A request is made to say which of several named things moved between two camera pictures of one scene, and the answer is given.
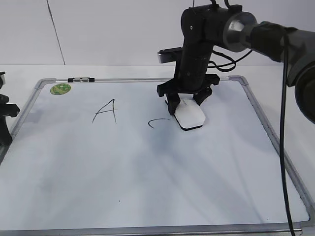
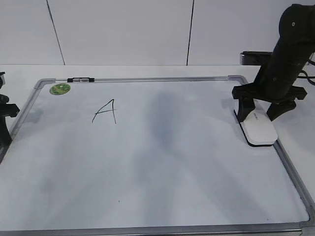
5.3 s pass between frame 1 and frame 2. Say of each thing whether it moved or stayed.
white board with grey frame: stayed
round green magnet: stayed
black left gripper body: stayed
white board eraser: moved
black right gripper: moved
